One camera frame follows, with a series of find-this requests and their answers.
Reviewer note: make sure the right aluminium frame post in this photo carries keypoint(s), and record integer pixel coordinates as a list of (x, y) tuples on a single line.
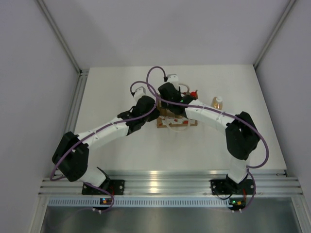
[(275, 31)]

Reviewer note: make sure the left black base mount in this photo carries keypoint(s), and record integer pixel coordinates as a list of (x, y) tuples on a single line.
[(114, 187)]

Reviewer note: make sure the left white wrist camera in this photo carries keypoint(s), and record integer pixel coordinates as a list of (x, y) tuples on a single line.
[(138, 93)]

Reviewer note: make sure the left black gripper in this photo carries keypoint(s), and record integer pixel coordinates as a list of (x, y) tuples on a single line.
[(155, 115)]

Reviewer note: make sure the red cap yellow bottle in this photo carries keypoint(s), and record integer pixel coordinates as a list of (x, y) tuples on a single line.
[(194, 94)]

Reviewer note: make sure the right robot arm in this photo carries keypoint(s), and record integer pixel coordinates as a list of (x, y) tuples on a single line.
[(239, 133)]

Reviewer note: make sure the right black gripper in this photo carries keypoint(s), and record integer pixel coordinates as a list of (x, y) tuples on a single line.
[(178, 91)]

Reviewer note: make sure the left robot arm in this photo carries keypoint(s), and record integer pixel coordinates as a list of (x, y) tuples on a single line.
[(74, 150)]

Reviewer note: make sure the aluminium frame post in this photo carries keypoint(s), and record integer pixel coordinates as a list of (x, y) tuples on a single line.
[(275, 31), (59, 36)]

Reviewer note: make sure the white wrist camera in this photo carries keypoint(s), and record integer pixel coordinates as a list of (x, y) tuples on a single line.
[(172, 78), (138, 93)]

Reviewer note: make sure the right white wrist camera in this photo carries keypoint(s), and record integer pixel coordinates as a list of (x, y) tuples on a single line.
[(172, 78)]

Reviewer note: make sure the left aluminium frame post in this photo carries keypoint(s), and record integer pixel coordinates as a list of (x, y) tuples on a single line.
[(59, 36)]

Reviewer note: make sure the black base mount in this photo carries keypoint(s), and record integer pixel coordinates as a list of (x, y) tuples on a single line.
[(114, 187), (222, 188)]

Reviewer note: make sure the grey slotted cable duct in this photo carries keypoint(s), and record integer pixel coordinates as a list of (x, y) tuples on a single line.
[(141, 202)]

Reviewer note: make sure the burlap watermelon canvas bag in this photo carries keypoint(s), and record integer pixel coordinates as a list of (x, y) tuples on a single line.
[(175, 122)]

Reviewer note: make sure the white cap amber bottle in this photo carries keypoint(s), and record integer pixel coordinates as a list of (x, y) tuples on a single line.
[(217, 102)]

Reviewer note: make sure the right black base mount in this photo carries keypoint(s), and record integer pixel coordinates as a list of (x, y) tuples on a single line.
[(222, 188)]

